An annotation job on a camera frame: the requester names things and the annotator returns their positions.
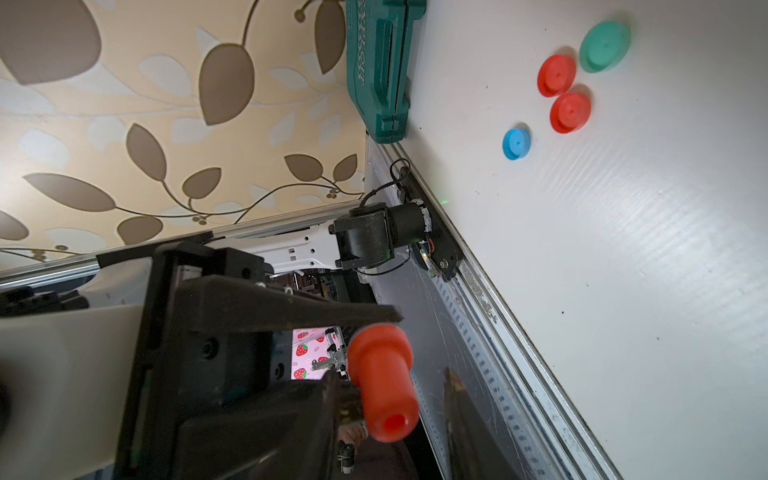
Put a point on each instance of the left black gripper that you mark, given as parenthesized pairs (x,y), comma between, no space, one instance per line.
(207,339)

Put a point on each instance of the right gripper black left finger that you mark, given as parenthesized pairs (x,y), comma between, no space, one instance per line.
(290,428)

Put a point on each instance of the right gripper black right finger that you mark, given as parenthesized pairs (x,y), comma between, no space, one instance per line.
(473,451)

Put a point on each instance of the red stamp front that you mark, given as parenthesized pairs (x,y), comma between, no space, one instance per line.
(380,359)

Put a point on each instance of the red cap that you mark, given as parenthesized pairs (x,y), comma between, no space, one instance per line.
(570,112)
(556,75)

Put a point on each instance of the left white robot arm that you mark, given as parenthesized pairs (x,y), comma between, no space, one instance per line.
(66,359)

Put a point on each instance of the blue cap left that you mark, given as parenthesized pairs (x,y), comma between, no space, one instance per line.
(516,143)

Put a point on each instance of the green cap top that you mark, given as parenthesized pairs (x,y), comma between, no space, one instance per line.
(604,46)

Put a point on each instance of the green plastic tool case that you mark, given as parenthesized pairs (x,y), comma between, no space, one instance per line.
(379,36)

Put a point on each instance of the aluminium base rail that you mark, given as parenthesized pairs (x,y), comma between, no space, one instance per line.
(463,324)

